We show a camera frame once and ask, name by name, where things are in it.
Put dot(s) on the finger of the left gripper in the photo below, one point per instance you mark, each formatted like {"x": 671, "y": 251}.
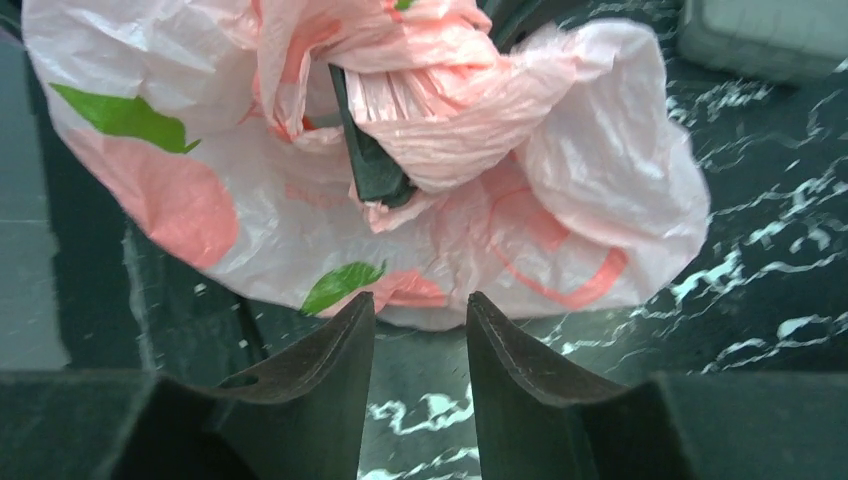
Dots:
{"x": 377, "y": 177}
{"x": 513, "y": 20}

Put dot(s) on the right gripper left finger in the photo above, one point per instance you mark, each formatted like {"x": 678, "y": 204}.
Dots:
{"x": 297, "y": 415}

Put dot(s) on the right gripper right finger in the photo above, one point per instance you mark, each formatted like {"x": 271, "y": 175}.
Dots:
{"x": 540, "y": 416}

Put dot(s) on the pink plastic bag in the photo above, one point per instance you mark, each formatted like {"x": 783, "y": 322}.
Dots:
{"x": 549, "y": 177}

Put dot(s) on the grey plastic case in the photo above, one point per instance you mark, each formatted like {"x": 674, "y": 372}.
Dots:
{"x": 787, "y": 42}

